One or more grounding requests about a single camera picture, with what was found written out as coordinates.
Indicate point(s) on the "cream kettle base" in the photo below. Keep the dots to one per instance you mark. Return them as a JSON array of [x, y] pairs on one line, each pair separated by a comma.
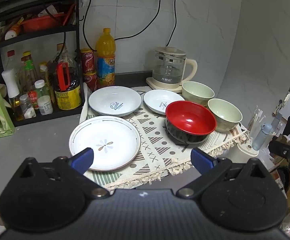
[[159, 84]]

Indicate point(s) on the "white deep plate script print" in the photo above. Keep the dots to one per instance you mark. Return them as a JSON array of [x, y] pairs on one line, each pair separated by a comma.
[[105, 100]]

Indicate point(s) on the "red and black bowl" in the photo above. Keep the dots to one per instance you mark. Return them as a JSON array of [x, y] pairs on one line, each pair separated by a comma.
[[189, 117]]

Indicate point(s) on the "white utensil holder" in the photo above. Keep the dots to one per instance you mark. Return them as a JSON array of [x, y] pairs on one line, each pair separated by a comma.
[[247, 148]]

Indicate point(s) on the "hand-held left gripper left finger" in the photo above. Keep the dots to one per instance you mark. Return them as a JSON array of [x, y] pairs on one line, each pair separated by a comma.
[[84, 158]]

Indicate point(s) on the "clear bottle red white cap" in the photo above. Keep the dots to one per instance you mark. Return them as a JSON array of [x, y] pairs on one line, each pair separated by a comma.
[[11, 60]]

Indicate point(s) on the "orange juice bottle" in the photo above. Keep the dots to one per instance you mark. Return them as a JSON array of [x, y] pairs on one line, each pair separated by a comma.
[[105, 60]]

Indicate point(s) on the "sauce bottle green label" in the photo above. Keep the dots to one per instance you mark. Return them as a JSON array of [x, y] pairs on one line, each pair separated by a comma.
[[29, 72]]

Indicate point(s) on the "glass electric kettle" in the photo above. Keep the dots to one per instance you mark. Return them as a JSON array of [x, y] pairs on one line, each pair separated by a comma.
[[168, 67]]

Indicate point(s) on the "orange and white tube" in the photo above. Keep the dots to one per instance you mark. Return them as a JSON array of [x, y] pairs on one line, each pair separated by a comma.
[[14, 31]]

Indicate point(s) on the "patterned fringed table cloth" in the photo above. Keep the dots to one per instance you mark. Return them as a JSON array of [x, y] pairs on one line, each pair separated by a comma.
[[154, 142]]

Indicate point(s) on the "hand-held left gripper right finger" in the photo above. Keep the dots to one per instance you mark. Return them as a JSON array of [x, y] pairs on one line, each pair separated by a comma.
[[201, 161]]

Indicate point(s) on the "black metal shelf rack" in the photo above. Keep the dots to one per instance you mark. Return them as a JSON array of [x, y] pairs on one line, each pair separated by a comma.
[[35, 33]]

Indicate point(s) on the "white plate with flower print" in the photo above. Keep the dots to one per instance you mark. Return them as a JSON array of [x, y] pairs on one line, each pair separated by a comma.
[[115, 135]]

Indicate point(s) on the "white spray bottle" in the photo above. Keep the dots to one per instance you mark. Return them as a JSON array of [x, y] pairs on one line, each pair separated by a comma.
[[10, 85]]

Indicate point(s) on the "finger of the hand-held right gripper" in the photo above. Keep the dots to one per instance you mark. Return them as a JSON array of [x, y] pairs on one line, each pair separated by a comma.
[[280, 148]]

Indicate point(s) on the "pale blue bottle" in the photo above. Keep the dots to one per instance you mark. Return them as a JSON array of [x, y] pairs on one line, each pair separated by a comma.
[[261, 135]]

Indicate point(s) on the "small jar white lid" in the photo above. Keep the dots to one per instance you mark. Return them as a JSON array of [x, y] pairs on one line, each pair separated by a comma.
[[45, 102]]

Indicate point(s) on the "red plastic basket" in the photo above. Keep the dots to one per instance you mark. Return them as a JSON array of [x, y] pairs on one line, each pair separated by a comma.
[[41, 22]]

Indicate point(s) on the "small clear glass jar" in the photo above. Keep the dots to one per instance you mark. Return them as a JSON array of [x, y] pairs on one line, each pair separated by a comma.
[[27, 107]]

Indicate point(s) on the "pale green bowl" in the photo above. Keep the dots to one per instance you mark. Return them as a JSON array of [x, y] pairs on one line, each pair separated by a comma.
[[226, 113], [197, 90]]

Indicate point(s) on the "small white plate utensil print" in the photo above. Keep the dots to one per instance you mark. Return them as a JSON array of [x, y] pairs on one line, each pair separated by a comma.
[[157, 98]]

